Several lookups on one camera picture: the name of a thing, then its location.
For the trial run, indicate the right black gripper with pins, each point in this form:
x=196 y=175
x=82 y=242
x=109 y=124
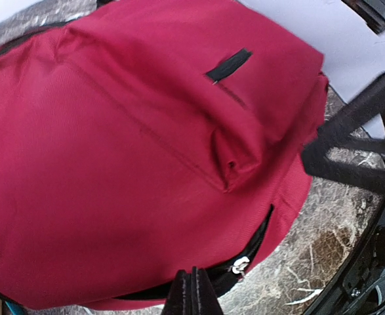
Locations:
x=372 y=12

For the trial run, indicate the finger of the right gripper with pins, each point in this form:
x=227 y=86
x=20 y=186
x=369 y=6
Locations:
x=336 y=133

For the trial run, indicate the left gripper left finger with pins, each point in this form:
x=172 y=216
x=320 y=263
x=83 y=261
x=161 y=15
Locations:
x=179 y=299

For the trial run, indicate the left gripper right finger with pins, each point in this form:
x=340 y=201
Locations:
x=204 y=299

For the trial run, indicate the red student backpack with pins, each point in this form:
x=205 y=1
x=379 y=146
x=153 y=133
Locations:
x=146 y=138

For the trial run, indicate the teal capped white marker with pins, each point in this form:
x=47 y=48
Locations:
x=15 y=309

